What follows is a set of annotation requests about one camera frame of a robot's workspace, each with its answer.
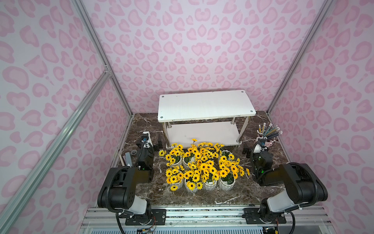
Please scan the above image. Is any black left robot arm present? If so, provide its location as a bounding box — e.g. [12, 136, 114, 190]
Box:
[97, 132, 155, 225]

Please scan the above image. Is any sunflower pot bottom second-left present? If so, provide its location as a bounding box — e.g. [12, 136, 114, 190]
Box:
[218, 150, 240, 167]

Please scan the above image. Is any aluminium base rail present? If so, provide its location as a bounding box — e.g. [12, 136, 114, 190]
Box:
[78, 204, 337, 234]

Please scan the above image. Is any white two-tier shelf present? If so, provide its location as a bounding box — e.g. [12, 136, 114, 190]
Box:
[158, 90, 256, 149]

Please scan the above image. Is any sunflower pot second-left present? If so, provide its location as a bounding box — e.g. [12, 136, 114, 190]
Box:
[218, 150, 240, 167]
[195, 142, 224, 164]

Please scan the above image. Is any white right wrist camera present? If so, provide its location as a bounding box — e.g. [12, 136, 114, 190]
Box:
[252, 138, 266, 154]

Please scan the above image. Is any pink pencil cup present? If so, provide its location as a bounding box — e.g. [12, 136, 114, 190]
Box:
[256, 123, 283, 147]

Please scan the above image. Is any sunflower pot top second-left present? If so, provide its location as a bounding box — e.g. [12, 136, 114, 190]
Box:
[195, 142, 224, 164]

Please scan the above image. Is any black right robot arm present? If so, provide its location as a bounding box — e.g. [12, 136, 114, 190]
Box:
[243, 138, 328, 223]

